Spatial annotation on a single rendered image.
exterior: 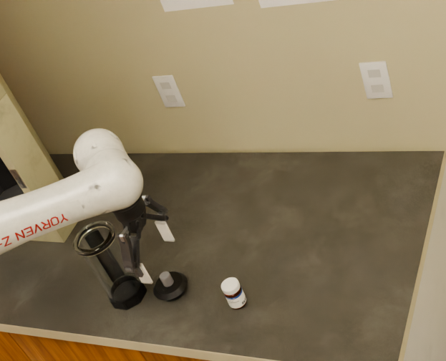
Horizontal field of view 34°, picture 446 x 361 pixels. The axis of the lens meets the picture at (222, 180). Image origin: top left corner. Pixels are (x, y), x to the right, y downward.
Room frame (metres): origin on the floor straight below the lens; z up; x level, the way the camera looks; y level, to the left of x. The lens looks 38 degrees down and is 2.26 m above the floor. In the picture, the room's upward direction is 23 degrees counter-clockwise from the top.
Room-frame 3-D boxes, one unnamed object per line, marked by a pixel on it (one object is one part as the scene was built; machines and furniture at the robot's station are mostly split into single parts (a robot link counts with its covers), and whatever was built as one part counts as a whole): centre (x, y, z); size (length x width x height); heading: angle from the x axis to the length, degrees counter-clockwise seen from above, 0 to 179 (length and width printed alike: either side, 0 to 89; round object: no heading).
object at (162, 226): (1.42, 0.18, 1.09); 0.03 x 0.01 x 0.07; 54
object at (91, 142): (1.35, 0.22, 1.39); 0.13 x 0.11 x 0.14; 11
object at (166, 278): (1.36, 0.23, 0.97); 0.09 x 0.09 x 0.07
